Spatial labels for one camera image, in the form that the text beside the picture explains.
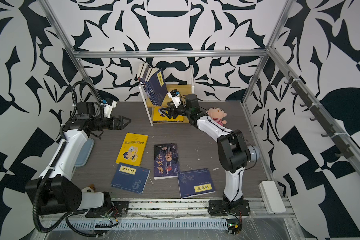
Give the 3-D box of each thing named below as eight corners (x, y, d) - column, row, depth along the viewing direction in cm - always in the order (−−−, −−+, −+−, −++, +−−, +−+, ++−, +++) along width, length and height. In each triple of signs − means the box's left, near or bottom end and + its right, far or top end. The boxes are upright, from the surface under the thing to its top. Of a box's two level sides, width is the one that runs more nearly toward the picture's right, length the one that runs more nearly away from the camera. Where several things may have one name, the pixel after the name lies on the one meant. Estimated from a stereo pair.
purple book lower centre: (154, 179, 85) (154, 178, 83) (154, 146, 98) (154, 144, 96) (180, 177, 86) (180, 175, 84) (176, 144, 99) (176, 142, 97)
